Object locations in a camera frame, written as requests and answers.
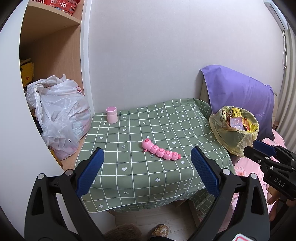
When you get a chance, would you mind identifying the orange snack bag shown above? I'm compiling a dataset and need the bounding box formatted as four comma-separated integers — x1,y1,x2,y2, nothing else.
242,118,258,133

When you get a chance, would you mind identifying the white air conditioner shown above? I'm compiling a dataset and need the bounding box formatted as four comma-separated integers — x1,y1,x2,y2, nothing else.
263,0,288,31

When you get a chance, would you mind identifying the yellow lined trash bin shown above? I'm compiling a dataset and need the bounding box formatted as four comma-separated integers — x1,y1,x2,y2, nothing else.
209,106,259,157

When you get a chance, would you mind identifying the pink floral bedding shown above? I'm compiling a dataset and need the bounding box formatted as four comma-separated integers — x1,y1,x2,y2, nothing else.
218,129,287,232

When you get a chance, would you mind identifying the pink caterpillar toy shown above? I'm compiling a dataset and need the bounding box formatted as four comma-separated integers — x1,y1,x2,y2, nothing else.
142,138,181,161

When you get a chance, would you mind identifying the wooden shelf unit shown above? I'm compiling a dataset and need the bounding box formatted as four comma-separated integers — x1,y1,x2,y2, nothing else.
0,0,95,172

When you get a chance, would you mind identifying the right hand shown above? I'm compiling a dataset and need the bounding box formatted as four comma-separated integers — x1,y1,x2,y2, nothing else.
265,185,296,223

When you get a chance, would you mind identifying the lilac plastic wrapper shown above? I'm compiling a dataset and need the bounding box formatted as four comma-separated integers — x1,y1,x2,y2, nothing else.
229,117,244,131

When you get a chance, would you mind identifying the yellow box on shelf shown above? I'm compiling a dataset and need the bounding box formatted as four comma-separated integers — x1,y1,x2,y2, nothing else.
20,58,34,87

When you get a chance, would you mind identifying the yellow snack wrapper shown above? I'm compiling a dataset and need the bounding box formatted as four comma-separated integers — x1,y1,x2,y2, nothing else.
231,108,242,118

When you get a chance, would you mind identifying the green checkered tablecloth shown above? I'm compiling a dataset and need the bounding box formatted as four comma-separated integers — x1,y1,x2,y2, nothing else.
77,98,234,214

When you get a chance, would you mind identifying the red plastic basket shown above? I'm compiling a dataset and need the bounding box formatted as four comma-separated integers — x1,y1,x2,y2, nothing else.
35,0,80,16

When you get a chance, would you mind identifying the white plastic bag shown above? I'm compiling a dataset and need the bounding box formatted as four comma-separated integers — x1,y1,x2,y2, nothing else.
26,75,91,160

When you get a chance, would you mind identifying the purple pillow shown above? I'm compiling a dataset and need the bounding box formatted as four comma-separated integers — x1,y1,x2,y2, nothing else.
201,65,274,140

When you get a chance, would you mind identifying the pink small jar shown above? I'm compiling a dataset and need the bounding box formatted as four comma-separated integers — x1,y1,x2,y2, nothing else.
106,106,118,124

